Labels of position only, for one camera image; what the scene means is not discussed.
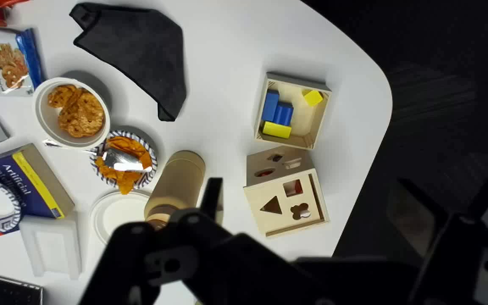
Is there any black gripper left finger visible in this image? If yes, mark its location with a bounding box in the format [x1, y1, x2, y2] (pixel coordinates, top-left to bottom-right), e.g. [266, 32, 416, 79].
[77, 176, 325, 305]

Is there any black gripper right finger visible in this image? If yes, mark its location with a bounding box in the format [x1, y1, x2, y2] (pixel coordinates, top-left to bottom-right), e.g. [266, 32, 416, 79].
[410, 151, 488, 305]

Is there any black cloth towel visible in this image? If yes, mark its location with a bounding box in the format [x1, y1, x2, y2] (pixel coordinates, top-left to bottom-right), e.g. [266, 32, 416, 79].
[67, 1, 189, 123]

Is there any white round plate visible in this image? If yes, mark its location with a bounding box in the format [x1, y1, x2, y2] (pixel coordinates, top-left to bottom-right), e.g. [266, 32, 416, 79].
[89, 188, 152, 244]

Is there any beige water bottle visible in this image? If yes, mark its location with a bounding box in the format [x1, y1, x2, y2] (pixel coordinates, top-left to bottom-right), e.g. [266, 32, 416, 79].
[142, 149, 206, 230]

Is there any white plastic container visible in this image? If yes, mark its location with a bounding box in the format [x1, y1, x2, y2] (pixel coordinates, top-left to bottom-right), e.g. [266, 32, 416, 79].
[18, 212, 83, 279]

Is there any white bowl with food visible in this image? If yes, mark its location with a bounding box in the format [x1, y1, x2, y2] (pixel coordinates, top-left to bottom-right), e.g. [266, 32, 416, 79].
[88, 129, 159, 196]

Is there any blue and yellow box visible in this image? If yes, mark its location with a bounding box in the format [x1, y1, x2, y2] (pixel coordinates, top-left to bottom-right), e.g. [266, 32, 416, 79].
[0, 142, 77, 244]

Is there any black flat tablet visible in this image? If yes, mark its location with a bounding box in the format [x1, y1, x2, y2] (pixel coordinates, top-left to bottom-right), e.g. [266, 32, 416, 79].
[0, 268, 45, 305]

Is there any wooden shape sorter cube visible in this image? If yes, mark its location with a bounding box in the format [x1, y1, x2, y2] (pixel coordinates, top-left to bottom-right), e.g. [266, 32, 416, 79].
[242, 146, 330, 237]

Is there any white bowl of chips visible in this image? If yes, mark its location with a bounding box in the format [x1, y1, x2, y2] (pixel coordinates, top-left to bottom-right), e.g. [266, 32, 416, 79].
[30, 76, 113, 151]

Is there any long yellow wooden block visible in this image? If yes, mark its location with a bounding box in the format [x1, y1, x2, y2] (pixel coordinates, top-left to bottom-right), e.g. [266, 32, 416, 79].
[260, 120, 294, 140]

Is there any blue wooden block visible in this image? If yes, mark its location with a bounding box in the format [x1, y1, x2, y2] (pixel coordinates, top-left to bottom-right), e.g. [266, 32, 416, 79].
[259, 90, 282, 123]
[274, 101, 294, 127]

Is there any wooden open tray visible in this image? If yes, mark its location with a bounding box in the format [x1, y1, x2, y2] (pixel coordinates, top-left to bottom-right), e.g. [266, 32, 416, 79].
[252, 71, 333, 151]

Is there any small yellow wooden block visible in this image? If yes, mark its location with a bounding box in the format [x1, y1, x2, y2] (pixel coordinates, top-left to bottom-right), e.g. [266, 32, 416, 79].
[301, 88, 327, 108]

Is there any blue snack bag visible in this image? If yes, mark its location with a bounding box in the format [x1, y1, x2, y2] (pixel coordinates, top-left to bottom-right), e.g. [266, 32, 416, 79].
[0, 25, 47, 98]

